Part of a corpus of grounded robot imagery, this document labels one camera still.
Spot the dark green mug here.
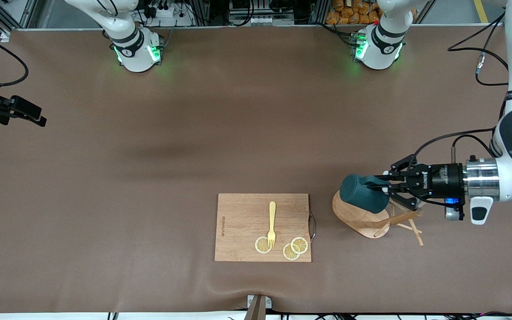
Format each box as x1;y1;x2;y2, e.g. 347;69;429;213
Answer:
340;173;391;215

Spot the wooden mug tree rack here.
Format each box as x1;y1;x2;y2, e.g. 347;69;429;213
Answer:
332;189;424;246

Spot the yellow plastic fork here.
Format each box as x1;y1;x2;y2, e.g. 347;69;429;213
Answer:
267;201;277;248

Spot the wooden cutting board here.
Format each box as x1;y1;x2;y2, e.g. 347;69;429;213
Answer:
215;193;317;263

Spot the pile of orange bags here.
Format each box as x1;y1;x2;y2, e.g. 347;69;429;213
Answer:
326;0;381;25

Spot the white power strip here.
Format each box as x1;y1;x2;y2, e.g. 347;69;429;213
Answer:
143;4;194;26

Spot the aluminium frame post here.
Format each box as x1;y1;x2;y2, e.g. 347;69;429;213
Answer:
0;0;39;38

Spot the grey metal table bracket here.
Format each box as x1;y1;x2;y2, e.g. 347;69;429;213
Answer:
244;295;272;320

